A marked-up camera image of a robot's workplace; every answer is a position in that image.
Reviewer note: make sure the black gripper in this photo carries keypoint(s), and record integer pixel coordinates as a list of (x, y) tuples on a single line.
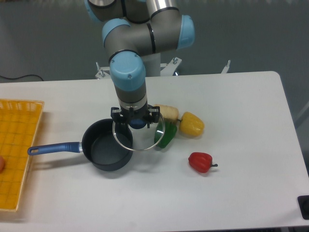
[(122, 115)]

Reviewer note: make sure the glass lid blue knob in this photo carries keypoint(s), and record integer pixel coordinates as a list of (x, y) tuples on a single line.
[(136, 136)]

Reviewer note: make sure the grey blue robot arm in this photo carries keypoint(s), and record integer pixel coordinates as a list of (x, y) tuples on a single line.
[(134, 29)]

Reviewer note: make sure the beige bread loaf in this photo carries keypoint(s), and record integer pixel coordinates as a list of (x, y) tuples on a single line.
[(169, 113)]

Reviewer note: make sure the green bell pepper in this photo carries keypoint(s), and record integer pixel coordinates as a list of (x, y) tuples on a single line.
[(164, 134)]

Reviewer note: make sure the yellow bell pepper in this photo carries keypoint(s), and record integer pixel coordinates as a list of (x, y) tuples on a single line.
[(190, 125)]

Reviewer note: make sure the red bell pepper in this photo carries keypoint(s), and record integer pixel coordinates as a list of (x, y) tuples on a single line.
[(201, 162)]

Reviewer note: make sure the yellow woven basket tray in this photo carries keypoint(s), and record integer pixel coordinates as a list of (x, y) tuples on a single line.
[(19, 123)]

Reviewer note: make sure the black device at table edge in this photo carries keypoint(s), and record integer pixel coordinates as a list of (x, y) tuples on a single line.
[(303, 202)]

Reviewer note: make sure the dark pot blue handle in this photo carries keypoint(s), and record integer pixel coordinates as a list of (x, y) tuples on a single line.
[(98, 145)]

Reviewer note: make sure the white table leg bracket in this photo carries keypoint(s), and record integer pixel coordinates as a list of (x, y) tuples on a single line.
[(226, 67)]

